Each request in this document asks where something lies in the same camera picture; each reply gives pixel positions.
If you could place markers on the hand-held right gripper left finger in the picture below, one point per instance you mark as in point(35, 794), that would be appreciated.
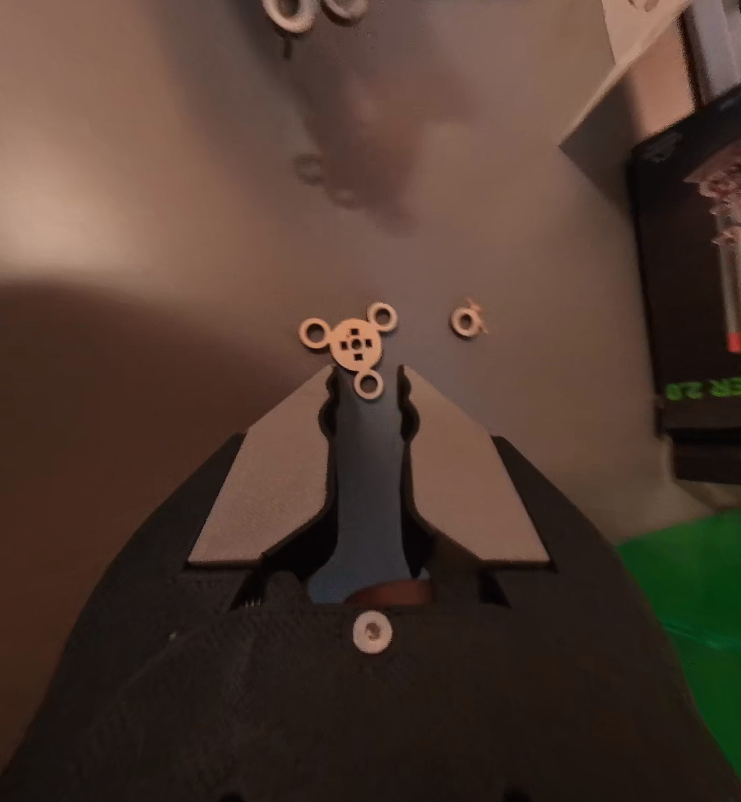
point(270, 489)

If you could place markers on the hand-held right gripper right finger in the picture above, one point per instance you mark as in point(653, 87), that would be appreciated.
point(464, 489)

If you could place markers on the green plastic bin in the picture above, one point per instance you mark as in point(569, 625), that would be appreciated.
point(721, 595)

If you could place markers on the black product box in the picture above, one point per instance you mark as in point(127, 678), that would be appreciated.
point(665, 250)

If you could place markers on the folded instruction sheet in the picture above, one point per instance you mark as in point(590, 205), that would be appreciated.
point(627, 81)

